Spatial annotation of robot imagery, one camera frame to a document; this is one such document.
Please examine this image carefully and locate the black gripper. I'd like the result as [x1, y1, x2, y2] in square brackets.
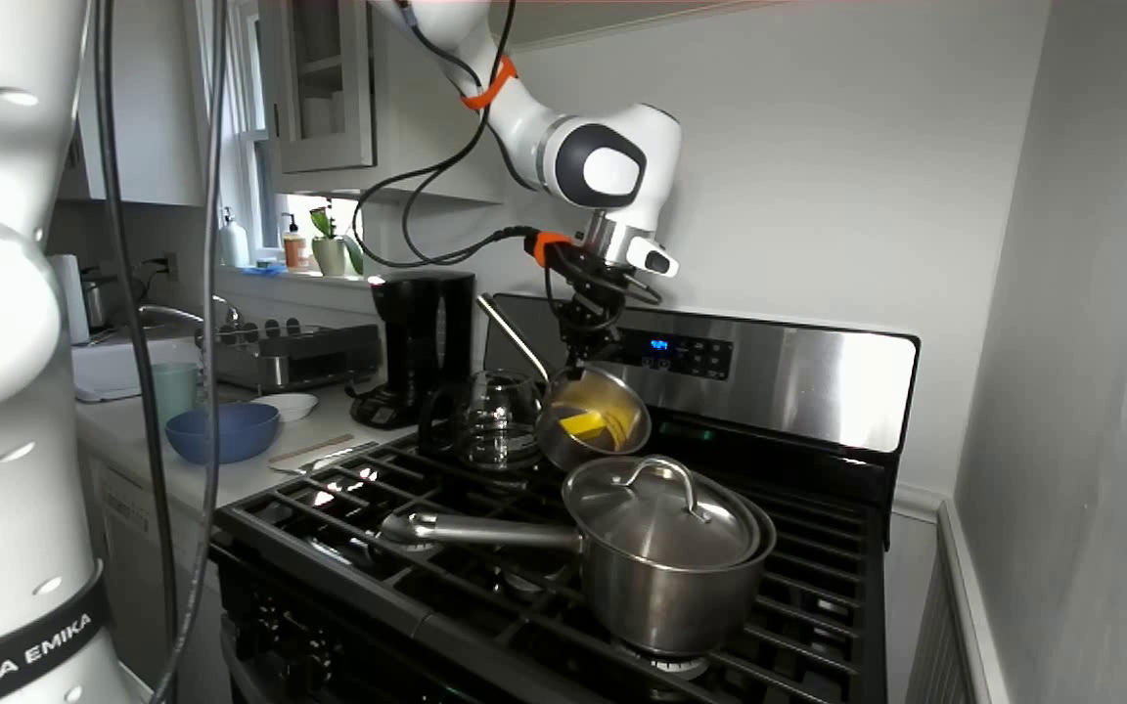
[547, 246, 640, 385]

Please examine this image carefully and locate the small steel saucepan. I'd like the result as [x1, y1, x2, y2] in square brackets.
[473, 289, 657, 476]

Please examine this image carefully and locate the steel pot lid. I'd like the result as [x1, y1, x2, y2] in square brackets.
[558, 454, 766, 571]

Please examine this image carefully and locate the black gas stove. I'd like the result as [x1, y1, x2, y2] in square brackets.
[204, 293, 923, 704]

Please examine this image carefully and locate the large steel pot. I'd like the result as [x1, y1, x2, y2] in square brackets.
[379, 505, 781, 662]

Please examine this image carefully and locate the yellow item in saucepan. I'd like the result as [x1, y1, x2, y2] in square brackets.
[555, 403, 640, 454]

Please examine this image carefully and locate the glass coffee carafe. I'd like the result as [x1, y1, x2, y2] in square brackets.
[456, 373, 552, 476]

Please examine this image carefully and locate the black coffee maker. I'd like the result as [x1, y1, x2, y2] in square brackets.
[361, 270, 477, 430]

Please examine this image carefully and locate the potted green plant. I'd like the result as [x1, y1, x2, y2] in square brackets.
[306, 203, 367, 283]

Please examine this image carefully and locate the metal dish rack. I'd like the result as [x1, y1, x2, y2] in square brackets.
[211, 315, 384, 394]

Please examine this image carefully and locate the small orange bottle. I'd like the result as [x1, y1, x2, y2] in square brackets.
[279, 210, 309, 274]

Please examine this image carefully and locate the blue bowl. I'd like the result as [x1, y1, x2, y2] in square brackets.
[165, 398, 286, 468]

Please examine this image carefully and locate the clear plastic bottle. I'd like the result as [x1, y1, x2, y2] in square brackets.
[216, 206, 252, 270]

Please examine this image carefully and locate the white framed window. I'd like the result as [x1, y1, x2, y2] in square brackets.
[208, 0, 370, 276]

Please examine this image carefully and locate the pale green cup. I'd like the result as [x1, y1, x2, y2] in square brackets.
[147, 360, 208, 426]

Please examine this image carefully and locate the chrome sink faucet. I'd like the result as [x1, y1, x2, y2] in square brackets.
[135, 302, 221, 336]

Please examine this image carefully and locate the white baseboard trim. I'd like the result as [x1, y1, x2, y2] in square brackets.
[929, 493, 1008, 704]

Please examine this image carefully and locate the white base cabinet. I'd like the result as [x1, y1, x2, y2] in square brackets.
[70, 446, 234, 704]

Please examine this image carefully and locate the white sink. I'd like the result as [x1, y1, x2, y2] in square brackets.
[65, 331, 208, 407]

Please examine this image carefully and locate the white paper towel roll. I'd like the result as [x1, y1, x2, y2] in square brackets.
[49, 250, 95, 347]

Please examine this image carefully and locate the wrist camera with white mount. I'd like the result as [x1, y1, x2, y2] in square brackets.
[581, 210, 679, 283]

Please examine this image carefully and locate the glass door wall cabinet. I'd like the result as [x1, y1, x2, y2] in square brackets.
[252, 0, 511, 206]

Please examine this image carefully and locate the plain white wall cabinet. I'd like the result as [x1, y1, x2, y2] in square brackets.
[57, 0, 208, 210]

